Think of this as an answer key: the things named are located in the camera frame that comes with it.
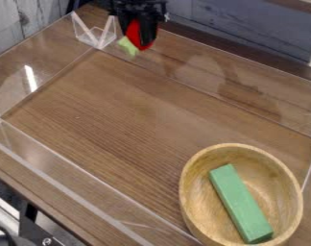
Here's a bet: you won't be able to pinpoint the black cable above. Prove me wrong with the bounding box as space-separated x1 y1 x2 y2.
0 223 16 246

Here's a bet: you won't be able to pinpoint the black metal table frame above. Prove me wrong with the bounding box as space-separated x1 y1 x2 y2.
18 201 79 246

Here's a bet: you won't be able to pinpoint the clear acrylic corner bracket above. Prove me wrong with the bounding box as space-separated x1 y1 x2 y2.
71 12 117 50

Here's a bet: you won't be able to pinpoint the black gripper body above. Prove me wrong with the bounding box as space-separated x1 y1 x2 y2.
108 0 169 22

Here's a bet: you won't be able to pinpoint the clear acrylic enclosure wall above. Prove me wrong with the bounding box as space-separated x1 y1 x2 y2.
0 15 311 246

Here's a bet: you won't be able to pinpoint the red plush radish green leaves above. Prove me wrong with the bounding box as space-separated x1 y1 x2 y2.
117 19 153 57

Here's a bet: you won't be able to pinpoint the wooden bowl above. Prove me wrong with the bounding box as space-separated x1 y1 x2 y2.
179 143 303 246

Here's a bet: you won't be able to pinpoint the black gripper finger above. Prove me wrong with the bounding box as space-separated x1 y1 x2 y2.
117 13 131 35
139 14 157 46

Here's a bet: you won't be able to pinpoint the green rectangular block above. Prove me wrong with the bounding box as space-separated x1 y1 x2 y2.
208 163 273 244

